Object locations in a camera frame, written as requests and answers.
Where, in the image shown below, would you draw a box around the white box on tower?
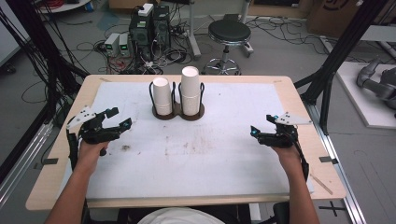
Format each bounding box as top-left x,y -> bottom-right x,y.
137,3 -> 155,18

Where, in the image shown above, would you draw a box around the aluminium rail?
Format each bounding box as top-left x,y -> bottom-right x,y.
0,120 -> 54,208
303,101 -> 368,224

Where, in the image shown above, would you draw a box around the black computer tower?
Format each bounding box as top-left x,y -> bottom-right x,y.
152,5 -> 172,49
129,12 -> 155,62

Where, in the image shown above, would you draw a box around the cardboard box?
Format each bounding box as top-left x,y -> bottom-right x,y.
306,0 -> 390,39

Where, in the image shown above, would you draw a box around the person's white shirt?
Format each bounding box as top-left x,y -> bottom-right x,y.
145,207 -> 227,224

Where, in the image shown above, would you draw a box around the black metal frame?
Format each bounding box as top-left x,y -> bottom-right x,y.
293,0 -> 396,134

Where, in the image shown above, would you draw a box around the tall stack of white cups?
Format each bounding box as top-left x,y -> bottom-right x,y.
180,65 -> 201,117

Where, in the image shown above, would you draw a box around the white platform board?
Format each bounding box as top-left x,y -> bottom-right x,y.
335,61 -> 396,130

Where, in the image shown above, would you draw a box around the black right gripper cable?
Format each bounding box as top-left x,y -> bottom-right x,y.
293,136 -> 311,183

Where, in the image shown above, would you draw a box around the black tape strip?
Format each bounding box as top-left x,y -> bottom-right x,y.
33,158 -> 60,171
318,156 -> 339,165

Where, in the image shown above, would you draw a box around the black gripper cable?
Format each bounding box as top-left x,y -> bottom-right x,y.
65,129 -> 80,171
293,136 -> 311,183

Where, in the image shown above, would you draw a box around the person's right hand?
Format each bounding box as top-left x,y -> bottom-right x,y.
270,144 -> 304,169

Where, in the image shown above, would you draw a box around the white round table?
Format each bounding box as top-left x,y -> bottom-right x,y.
36,0 -> 92,15

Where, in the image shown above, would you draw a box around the loose black floor cables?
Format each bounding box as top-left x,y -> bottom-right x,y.
246,15 -> 331,57

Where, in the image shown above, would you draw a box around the grey power supply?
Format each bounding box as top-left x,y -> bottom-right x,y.
103,32 -> 120,58
118,33 -> 132,58

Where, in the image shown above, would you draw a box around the black round stool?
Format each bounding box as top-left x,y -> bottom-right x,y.
202,19 -> 252,77

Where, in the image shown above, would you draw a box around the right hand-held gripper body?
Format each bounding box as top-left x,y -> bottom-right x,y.
260,111 -> 313,149

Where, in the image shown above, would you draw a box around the thin wooden stick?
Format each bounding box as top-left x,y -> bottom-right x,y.
309,173 -> 334,196

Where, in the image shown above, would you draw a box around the short stack of white cups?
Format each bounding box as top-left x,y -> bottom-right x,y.
152,77 -> 173,116

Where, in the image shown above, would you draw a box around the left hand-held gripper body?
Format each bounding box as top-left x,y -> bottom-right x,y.
65,105 -> 124,146

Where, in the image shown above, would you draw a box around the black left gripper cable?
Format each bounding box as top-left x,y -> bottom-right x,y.
65,129 -> 80,171

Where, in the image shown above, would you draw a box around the person's left hand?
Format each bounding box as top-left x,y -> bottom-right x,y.
76,139 -> 110,171

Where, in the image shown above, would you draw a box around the white foam mat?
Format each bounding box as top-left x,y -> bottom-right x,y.
60,81 -> 315,200

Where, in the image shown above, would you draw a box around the black frame with cable bundle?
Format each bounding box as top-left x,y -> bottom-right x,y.
0,0 -> 90,125

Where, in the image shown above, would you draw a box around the dark wire cup holder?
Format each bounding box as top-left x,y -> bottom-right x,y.
148,81 -> 206,121

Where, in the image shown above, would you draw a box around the grey stand leg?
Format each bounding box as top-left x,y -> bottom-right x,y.
186,0 -> 203,61

